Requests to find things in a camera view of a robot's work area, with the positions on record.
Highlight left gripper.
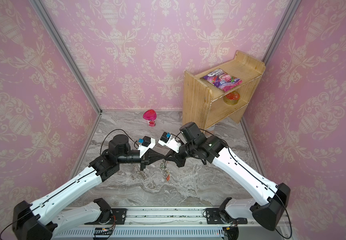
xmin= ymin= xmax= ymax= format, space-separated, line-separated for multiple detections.
xmin=117 ymin=149 xmax=165 ymax=171

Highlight metal key organizer plate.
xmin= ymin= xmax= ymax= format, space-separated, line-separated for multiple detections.
xmin=160 ymin=160 xmax=170 ymax=180

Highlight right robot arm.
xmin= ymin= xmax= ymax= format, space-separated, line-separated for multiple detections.
xmin=159 ymin=122 xmax=291 ymax=231

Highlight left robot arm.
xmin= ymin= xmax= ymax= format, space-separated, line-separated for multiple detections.
xmin=9 ymin=135 xmax=165 ymax=240

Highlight red lid tin can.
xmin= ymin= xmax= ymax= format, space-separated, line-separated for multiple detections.
xmin=223 ymin=91 xmax=240 ymax=106

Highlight wooden shelf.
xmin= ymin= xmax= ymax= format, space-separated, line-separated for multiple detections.
xmin=182 ymin=51 xmax=266 ymax=130

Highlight purple snack bag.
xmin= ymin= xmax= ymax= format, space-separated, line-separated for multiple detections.
xmin=203 ymin=69 xmax=243 ymax=92

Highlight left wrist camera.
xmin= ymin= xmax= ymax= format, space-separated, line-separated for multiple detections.
xmin=138 ymin=136 xmax=156 ymax=158

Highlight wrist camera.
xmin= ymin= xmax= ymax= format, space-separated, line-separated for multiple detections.
xmin=138 ymin=136 xmax=156 ymax=158
xmin=158 ymin=132 xmax=182 ymax=153

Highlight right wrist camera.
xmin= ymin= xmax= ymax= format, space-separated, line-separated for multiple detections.
xmin=158 ymin=132 xmax=182 ymax=153

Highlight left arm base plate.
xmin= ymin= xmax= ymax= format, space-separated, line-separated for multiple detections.
xmin=98 ymin=208 xmax=127 ymax=225

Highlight aluminium mounting rail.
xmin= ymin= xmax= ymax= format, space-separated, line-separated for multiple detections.
xmin=52 ymin=207 xmax=297 ymax=240

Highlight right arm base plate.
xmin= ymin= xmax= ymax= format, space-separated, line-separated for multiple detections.
xmin=205 ymin=208 xmax=233 ymax=225

